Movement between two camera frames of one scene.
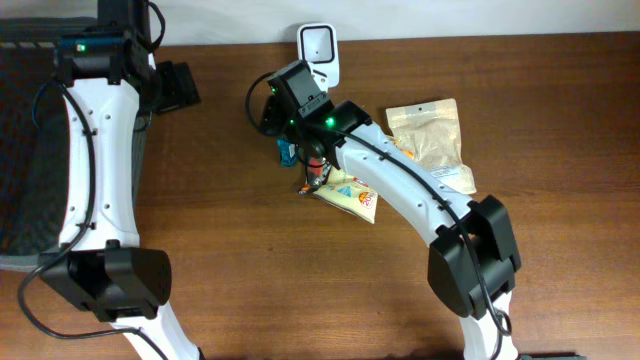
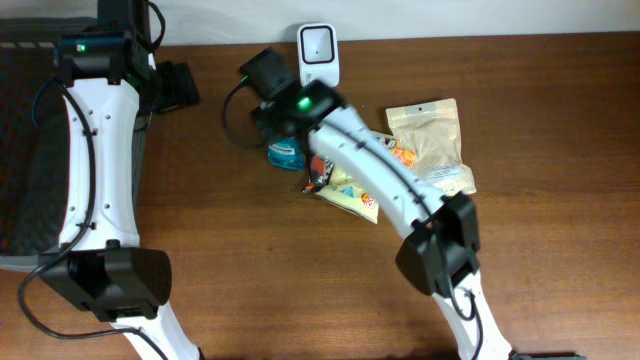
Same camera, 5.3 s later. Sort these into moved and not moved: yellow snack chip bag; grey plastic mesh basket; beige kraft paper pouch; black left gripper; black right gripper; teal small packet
Moved: teal small packet; black right gripper
Not moved: beige kraft paper pouch; grey plastic mesh basket; yellow snack chip bag; black left gripper
